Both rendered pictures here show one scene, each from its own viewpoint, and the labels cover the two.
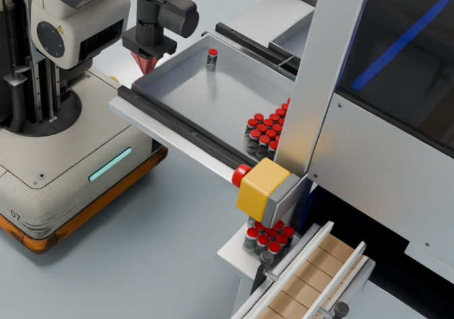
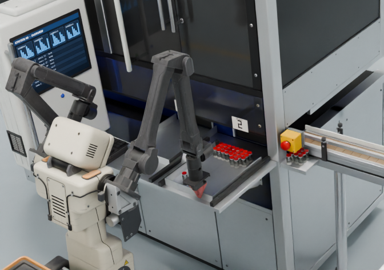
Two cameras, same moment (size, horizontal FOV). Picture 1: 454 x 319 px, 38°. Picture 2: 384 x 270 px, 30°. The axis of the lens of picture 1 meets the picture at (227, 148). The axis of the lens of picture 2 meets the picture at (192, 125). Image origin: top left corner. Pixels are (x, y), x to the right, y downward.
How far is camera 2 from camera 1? 2.67 m
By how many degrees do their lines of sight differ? 60
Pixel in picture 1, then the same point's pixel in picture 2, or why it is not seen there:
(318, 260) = (310, 140)
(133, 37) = (196, 182)
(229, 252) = (304, 168)
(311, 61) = (276, 88)
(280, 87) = not seen: hidden behind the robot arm
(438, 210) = (311, 90)
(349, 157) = (291, 104)
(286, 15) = not seen: hidden behind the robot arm
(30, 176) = not seen: outside the picture
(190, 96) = (210, 185)
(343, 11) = (278, 63)
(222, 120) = (226, 175)
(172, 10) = (206, 148)
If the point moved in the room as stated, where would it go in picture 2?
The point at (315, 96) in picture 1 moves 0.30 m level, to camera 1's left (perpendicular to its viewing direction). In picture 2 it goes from (279, 97) to (272, 134)
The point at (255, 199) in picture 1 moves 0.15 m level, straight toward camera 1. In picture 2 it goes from (299, 139) to (335, 141)
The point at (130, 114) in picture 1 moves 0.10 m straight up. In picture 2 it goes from (227, 201) to (224, 181)
